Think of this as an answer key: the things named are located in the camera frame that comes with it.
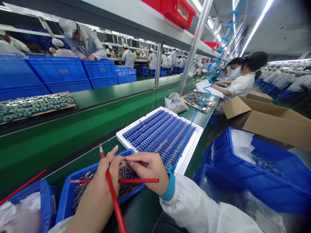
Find person's left hand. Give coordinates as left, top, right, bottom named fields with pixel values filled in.
left=86, top=145, right=127, bottom=194

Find person's right hand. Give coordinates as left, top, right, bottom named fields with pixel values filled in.
left=119, top=152, right=170, bottom=196

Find pile of metal pins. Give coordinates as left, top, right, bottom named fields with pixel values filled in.
left=72, top=163, right=143, bottom=211

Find rows of blue plastic parts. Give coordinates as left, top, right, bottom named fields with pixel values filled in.
left=122, top=112, right=197, bottom=170

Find blue plastic parts bin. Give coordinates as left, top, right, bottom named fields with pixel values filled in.
left=55, top=149, right=146, bottom=225

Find white foam tray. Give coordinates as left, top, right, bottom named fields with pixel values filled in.
left=116, top=106, right=204, bottom=176

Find green conveyor belt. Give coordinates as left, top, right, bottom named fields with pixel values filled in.
left=0, top=72, right=202, bottom=186

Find low blue storage bin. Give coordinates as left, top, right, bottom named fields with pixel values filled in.
left=193, top=145, right=246, bottom=202

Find blue bin with bag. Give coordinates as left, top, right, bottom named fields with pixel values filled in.
left=0, top=179, right=58, bottom=233

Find clear bag of metal parts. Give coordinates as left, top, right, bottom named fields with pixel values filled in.
left=164, top=92, right=190, bottom=114

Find small cardboard sheet of discs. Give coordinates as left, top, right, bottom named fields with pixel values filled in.
left=181, top=91, right=217, bottom=114

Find stack of white sheets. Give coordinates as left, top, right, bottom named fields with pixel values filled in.
left=229, top=128, right=256, bottom=166

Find white plastic bag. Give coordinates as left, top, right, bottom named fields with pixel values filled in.
left=0, top=192, right=42, bottom=233

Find white paper sheets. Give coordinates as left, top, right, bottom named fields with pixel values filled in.
left=195, top=79, right=225, bottom=99

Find blue plastic stools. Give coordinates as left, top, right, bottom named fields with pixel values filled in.
left=140, top=65, right=168, bottom=78

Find large cardboard sheet of green discs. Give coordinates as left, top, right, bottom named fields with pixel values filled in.
left=0, top=91, right=77, bottom=126

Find large blue storage bin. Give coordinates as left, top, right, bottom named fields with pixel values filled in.
left=211, top=126, right=311, bottom=216

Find heap of small metal parts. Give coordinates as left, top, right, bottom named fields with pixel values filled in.
left=252, top=152, right=290, bottom=181

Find stack of blue crates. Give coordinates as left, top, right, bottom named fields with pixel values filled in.
left=0, top=54, right=137, bottom=101

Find large open cardboard box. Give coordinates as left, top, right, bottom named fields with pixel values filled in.
left=222, top=96, right=311, bottom=153

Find small cardboard box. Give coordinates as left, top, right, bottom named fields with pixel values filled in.
left=245, top=90, right=274, bottom=104

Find small red plastic bin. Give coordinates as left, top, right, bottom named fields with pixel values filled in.
left=202, top=41, right=221, bottom=51

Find grey overhead shelf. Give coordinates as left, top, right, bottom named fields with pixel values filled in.
left=0, top=0, right=229, bottom=59

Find large red plastic bin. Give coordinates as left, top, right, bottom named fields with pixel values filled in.
left=141, top=0, right=198, bottom=30

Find ceiling light strip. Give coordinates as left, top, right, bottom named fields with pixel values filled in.
left=239, top=0, right=274, bottom=58

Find thin aluminium post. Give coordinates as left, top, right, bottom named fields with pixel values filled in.
left=154, top=43, right=164, bottom=89

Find thick aluminium post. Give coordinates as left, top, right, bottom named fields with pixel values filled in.
left=178, top=0, right=214, bottom=96

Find blue coiled cable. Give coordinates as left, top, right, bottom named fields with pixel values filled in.
left=167, top=0, right=246, bottom=174

